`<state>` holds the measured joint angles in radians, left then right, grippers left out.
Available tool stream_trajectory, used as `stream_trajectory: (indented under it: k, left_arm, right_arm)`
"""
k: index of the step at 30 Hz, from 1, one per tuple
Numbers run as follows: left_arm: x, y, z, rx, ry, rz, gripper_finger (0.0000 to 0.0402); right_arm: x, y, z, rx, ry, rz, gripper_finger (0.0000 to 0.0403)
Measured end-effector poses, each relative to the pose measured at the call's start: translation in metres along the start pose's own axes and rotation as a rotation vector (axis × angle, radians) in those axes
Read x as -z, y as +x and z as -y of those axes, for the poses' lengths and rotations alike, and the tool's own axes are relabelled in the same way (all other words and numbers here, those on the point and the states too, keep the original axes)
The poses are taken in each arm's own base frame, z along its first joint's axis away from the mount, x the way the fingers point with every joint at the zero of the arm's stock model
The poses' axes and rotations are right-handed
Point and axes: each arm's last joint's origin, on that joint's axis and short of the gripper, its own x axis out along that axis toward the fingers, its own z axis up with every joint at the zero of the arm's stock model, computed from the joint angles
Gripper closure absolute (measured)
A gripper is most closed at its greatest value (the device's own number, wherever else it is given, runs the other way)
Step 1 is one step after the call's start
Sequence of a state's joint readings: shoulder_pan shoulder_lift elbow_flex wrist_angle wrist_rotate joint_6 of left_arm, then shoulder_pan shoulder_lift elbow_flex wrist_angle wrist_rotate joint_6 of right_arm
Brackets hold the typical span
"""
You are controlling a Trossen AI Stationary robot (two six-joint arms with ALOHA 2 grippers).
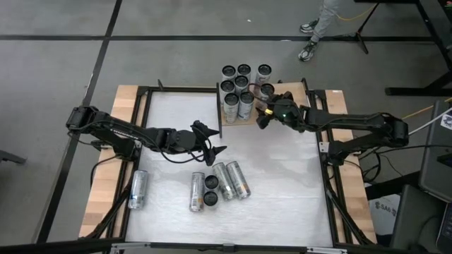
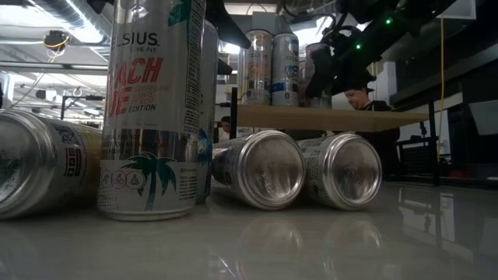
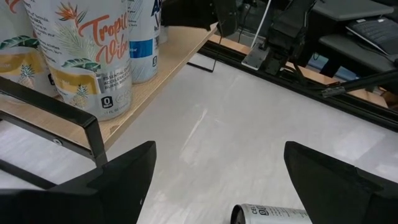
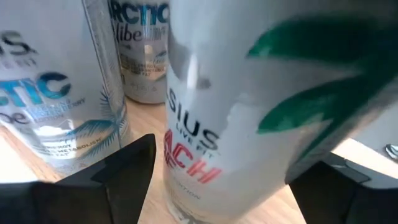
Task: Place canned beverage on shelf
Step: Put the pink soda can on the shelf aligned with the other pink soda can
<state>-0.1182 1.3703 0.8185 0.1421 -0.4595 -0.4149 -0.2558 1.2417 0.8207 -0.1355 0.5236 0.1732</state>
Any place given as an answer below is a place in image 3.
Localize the grey side table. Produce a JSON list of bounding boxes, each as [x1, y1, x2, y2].
[[310, 0, 395, 22]]

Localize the wooden shelf black metal legs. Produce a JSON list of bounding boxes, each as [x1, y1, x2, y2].
[[0, 21, 224, 190]]

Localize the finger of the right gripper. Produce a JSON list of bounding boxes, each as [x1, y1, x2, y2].
[[213, 0, 239, 37]]

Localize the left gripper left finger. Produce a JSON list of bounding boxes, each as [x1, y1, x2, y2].
[[0, 140, 158, 224]]

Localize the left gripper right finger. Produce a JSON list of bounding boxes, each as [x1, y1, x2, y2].
[[284, 141, 398, 224]]

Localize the white glossy table mat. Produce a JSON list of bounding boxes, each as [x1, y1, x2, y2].
[[0, 52, 398, 224]]

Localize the white cable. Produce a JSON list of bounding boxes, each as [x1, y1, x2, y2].
[[250, 0, 273, 49]]

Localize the laptop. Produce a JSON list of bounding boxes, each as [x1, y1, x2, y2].
[[345, 17, 398, 57]]

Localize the Celsius Arctic Vibe can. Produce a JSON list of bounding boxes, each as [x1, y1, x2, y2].
[[126, 0, 160, 85]]

